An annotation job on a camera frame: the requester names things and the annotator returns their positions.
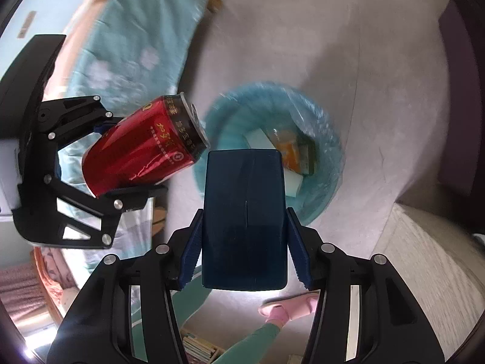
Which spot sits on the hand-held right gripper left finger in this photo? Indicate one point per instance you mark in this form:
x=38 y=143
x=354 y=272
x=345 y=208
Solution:
x=191 y=242

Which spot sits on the dark blue box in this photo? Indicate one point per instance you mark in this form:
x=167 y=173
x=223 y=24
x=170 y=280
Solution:
x=244 y=216

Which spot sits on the stack of books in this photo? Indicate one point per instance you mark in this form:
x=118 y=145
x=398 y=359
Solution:
x=201 y=347

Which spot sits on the pink quilt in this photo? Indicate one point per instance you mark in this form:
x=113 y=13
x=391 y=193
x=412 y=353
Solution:
x=22 y=292

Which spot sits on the pink slipper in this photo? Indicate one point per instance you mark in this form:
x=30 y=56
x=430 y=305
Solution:
x=288 y=309

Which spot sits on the person's green trouser leg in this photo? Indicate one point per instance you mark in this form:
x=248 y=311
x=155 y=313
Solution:
x=189 y=305
x=257 y=341

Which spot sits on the red drink can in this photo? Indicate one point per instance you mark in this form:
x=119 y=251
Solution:
x=144 y=148

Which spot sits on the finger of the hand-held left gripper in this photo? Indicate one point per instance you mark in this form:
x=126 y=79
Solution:
x=75 y=112
x=75 y=206

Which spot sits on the teal flowered blanket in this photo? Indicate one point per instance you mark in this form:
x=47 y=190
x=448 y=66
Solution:
x=144 y=26

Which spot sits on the blue trash bin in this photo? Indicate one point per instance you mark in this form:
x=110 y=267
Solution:
x=327 y=151

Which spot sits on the wooden bed frame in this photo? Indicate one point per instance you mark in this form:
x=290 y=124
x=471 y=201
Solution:
x=49 y=273

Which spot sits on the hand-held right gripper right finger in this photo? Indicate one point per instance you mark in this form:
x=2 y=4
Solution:
x=299 y=250

